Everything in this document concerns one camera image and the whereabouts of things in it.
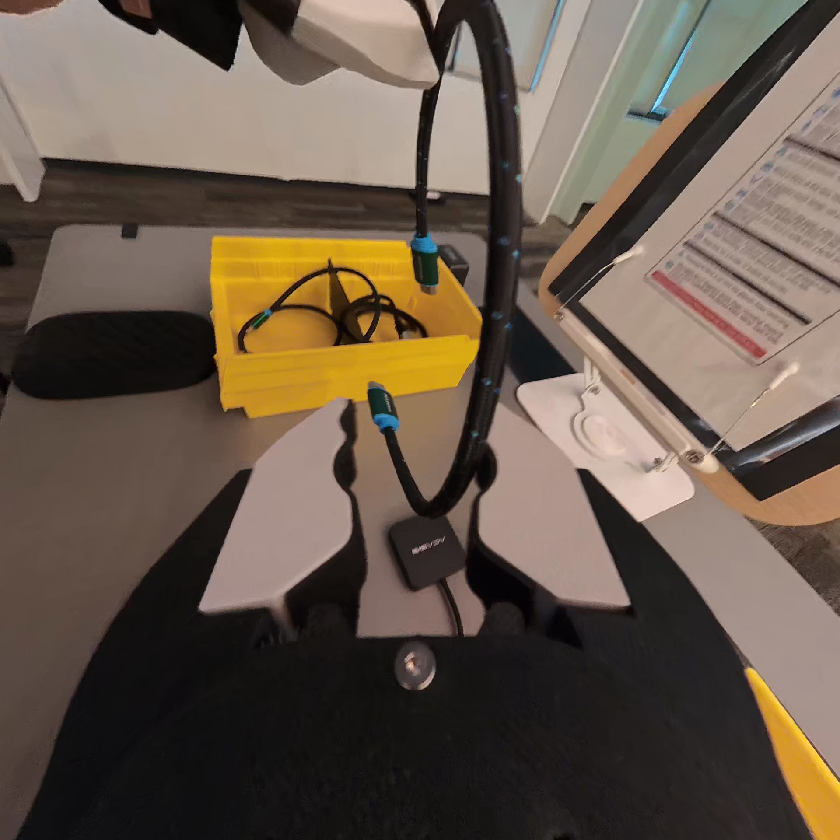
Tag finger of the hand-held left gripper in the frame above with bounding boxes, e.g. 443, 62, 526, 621
238, 0, 343, 88
290, 0, 441, 91

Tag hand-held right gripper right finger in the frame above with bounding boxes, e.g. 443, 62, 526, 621
469, 407, 632, 613

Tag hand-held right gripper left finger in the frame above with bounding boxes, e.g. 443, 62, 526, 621
197, 397, 368, 616

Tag small black hdmi adapter box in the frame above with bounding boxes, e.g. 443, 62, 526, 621
387, 514, 468, 593

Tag thin black adapter cable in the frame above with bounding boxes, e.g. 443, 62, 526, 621
435, 576, 468, 639

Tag yellow plastic bin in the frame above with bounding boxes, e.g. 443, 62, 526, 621
743, 665, 840, 840
209, 234, 484, 420

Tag braided hdmi cable green plugs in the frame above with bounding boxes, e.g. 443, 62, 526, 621
365, 0, 527, 521

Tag black desk mat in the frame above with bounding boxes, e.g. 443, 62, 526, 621
507, 303, 585, 398

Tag black bin divider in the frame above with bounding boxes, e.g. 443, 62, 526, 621
326, 258, 357, 345

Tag black wrist rest pad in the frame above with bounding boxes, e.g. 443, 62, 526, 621
11, 310, 219, 402

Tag laminated instruction sheet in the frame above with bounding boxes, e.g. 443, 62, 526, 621
581, 39, 840, 454

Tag black cable green tip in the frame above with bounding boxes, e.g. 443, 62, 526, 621
236, 262, 345, 357

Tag coiled black cable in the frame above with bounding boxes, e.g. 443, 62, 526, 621
335, 292, 431, 345

